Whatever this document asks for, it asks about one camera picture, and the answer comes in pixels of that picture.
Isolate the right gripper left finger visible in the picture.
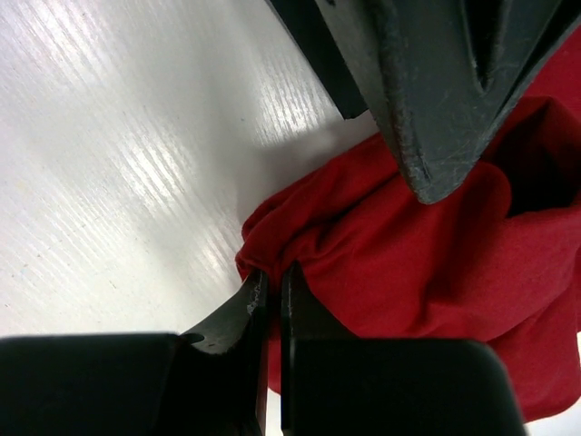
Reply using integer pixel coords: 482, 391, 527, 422
1, 271, 269, 435

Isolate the red t shirt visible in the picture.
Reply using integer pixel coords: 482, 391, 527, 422
236, 33, 580, 421

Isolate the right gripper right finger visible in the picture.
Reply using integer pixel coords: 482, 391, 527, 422
281, 263, 526, 435

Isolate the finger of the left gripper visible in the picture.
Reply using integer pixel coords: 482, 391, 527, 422
371, 0, 580, 203
270, 0, 381, 119

